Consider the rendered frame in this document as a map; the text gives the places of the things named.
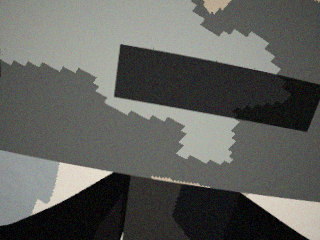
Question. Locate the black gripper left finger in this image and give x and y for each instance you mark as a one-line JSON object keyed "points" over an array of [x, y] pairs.
{"points": [[97, 213]]}

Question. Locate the black two-prong plug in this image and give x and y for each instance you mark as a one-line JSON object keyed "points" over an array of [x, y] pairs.
{"points": [[158, 210]]}

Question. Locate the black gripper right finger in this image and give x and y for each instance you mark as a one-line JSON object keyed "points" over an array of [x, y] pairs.
{"points": [[251, 222]]}

